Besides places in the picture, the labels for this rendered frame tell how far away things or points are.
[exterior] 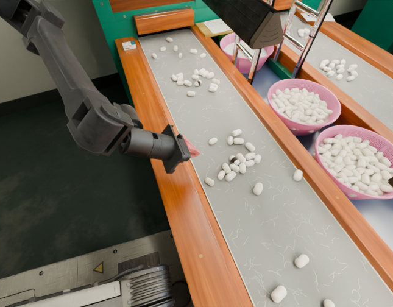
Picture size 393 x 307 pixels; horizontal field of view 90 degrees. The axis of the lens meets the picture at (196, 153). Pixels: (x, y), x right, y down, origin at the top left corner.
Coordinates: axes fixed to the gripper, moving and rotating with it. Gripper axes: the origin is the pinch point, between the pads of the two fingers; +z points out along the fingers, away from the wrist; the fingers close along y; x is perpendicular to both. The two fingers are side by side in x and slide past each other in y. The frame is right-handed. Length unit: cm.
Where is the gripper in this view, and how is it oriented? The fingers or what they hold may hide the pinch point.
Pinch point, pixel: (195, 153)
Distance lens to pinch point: 51.6
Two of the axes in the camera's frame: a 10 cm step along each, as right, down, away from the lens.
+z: 7.1, 1.4, 6.9
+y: -3.6, -7.7, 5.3
